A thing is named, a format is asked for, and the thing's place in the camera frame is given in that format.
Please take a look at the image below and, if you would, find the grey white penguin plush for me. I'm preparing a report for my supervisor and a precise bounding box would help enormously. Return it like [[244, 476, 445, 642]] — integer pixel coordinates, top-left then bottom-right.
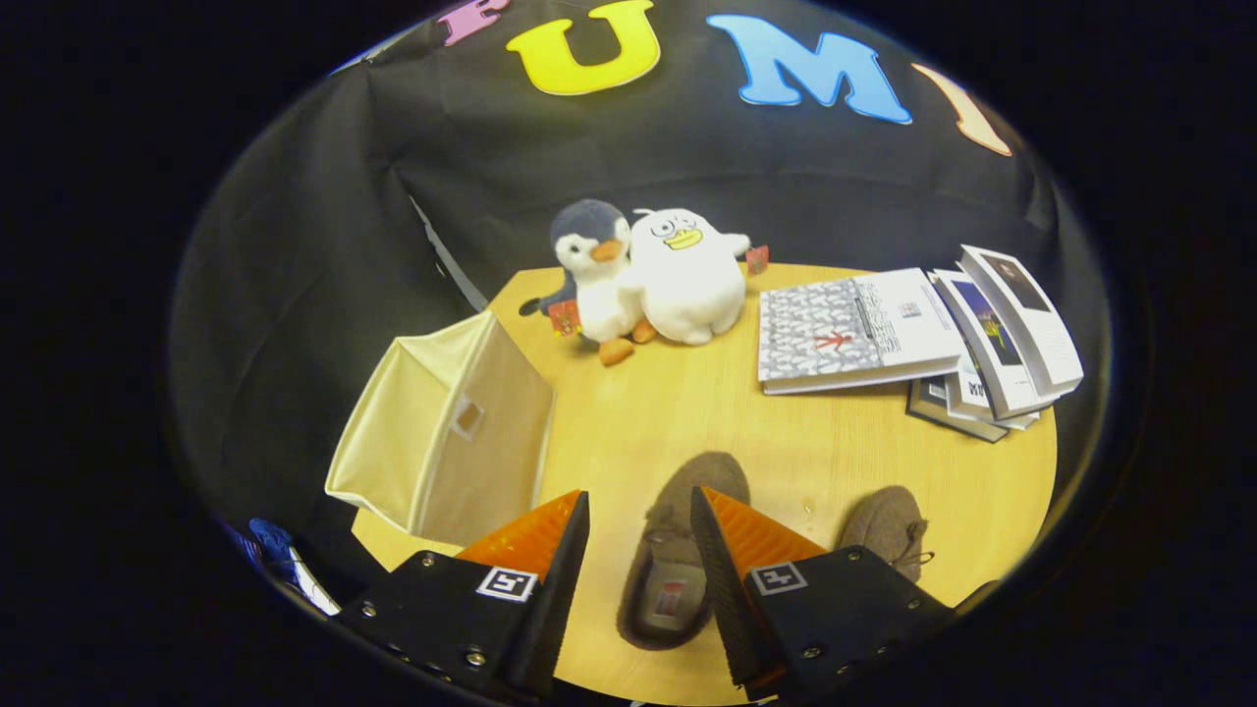
[[519, 199, 659, 367]]

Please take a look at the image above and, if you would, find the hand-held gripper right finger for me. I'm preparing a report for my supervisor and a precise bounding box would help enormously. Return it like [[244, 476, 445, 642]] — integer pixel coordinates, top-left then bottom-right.
[[689, 485, 958, 700]]

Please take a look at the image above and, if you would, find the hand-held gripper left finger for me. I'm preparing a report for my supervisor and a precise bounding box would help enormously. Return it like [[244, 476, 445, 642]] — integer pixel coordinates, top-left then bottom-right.
[[339, 489, 592, 700]]

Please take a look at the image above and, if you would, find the white book blue picture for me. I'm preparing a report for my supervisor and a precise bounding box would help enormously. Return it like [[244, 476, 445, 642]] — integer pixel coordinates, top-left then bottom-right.
[[928, 267, 1057, 421]]

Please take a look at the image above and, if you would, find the beige fabric storage box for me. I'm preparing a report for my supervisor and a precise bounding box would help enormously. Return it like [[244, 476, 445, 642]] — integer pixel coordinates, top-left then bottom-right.
[[324, 309, 557, 548]]

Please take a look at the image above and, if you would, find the dark book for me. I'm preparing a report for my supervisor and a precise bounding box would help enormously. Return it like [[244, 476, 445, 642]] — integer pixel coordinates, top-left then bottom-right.
[[905, 376, 1011, 444]]

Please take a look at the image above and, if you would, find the white duck plush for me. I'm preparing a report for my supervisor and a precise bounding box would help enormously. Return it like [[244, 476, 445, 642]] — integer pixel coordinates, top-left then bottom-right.
[[627, 207, 771, 347]]

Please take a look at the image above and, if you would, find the brown fuzzy shoe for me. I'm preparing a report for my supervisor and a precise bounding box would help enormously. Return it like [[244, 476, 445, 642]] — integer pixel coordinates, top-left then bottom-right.
[[835, 485, 936, 584], [616, 451, 752, 652]]

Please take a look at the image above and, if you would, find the grey patterned book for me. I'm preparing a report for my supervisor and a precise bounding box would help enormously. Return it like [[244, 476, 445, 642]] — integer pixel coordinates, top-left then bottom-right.
[[757, 267, 965, 397]]

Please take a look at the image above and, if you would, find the blue crumpled object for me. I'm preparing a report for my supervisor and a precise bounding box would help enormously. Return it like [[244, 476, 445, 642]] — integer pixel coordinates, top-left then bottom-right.
[[246, 517, 298, 582]]

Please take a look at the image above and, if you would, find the white book black print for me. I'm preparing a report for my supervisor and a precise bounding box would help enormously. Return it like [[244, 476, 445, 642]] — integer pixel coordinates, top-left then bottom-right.
[[943, 371, 1040, 431]]

